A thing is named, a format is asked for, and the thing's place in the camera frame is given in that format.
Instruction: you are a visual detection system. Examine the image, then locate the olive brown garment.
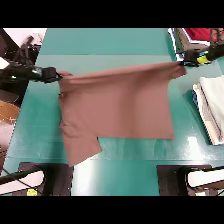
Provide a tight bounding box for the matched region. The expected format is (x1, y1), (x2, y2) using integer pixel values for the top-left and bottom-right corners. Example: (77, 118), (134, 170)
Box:
(175, 28), (203, 54)

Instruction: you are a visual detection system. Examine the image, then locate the red garment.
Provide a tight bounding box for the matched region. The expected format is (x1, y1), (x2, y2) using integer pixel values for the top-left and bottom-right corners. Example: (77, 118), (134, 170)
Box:
(184, 28), (212, 43)

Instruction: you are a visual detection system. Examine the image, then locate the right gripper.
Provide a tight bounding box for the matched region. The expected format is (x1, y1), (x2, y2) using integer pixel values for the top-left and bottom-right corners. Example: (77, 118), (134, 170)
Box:
(181, 49), (201, 68)

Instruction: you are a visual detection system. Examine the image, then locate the beige garment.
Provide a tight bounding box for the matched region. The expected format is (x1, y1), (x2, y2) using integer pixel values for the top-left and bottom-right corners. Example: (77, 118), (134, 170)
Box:
(192, 82), (224, 146)

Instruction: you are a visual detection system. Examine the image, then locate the brown T-shirt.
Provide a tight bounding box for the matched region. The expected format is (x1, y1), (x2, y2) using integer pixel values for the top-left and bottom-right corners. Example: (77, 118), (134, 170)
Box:
(57, 61), (188, 168)

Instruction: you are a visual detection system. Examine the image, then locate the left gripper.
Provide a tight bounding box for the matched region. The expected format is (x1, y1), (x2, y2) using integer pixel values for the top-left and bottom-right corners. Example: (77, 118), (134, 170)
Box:
(41, 66), (63, 84)

